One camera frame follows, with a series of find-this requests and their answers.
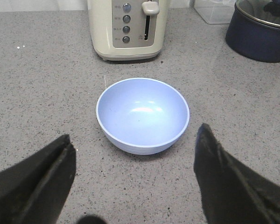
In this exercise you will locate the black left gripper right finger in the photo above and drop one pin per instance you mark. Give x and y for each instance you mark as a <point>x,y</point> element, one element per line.
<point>231,192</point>

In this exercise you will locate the clear plastic container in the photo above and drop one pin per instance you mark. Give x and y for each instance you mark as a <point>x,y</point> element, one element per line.
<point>215,11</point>

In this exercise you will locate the dark blue saucepan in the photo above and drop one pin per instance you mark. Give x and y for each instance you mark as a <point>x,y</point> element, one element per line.
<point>253,39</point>

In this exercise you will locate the cream toaster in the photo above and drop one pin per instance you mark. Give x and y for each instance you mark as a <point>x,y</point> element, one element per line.
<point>126,30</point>

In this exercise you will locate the glass pot lid blue knob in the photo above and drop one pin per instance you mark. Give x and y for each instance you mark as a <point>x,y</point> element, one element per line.
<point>266,12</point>

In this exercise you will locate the blue bowl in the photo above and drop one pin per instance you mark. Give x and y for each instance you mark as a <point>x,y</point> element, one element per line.
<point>142,116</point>

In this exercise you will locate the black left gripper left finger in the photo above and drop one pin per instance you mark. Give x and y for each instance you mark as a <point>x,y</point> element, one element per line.
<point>34,190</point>

